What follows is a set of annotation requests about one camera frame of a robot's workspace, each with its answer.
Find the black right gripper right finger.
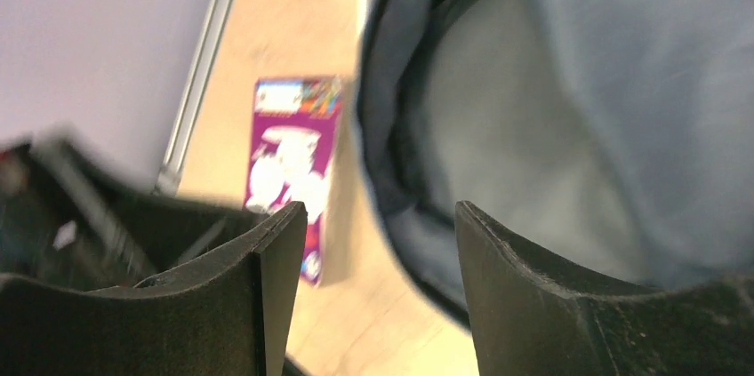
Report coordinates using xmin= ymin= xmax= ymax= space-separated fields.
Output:
xmin=455 ymin=201 xmax=753 ymax=375

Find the blue fabric backpack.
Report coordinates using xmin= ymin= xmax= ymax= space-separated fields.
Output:
xmin=356 ymin=0 xmax=753 ymax=324

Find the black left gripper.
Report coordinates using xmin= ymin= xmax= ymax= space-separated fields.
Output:
xmin=1 ymin=140 xmax=263 ymax=291

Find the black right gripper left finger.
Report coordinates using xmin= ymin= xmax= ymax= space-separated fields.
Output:
xmin=1 ymin=202 xmax=307 ymax=375

